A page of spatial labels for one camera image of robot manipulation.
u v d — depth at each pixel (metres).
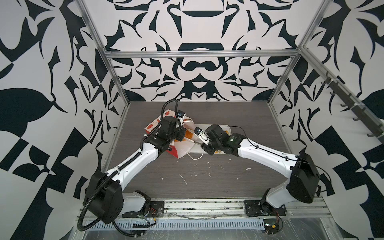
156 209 0.73
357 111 0.59
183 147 0.92
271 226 0.71
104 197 0.40
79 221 0.35
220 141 0.61
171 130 0.63
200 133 0.71
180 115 0.71
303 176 0.42
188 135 0.92
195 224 0.71
